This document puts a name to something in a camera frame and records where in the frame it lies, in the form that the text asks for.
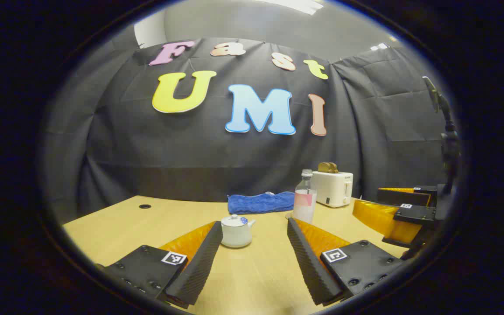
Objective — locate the black backdrop cloth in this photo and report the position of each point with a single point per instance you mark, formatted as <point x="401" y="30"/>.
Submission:
<point x="190" y="153"/>

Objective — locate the ceiling light panel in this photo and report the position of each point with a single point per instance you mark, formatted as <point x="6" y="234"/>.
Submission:
<point x="298" y="5"/>
<point x="379" y="46"/>

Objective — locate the brown toast slice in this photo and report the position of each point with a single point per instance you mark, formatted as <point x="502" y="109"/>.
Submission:
<point x="334" y="168"/>
<point x="323" y="167"/>

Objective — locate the blue towel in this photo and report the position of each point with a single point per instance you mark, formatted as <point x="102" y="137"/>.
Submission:
<point x="256" y="203"/>

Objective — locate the white teacup lid blue print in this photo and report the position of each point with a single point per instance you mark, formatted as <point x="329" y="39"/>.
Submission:
<point x="233" y="221"/>

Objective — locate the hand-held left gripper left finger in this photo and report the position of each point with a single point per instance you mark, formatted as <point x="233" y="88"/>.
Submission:
<point x="199" y="267"/>

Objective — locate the clear plastic water bottle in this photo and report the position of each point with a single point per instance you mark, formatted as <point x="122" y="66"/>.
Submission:
<point x="304" y="214"/>

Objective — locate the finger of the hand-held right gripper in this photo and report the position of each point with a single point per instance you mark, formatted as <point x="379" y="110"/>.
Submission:
<point x="416" y="214"/>
<point x="403" y="197"/>

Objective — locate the white toaster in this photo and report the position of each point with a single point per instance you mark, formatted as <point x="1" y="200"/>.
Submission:
<point x="330" y="190"/>

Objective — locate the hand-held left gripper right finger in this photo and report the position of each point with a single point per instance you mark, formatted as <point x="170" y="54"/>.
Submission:
<point x="309" y="267"/>

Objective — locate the white teacup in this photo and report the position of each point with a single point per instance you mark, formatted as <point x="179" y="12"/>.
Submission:
<point x="236" y="238"/>

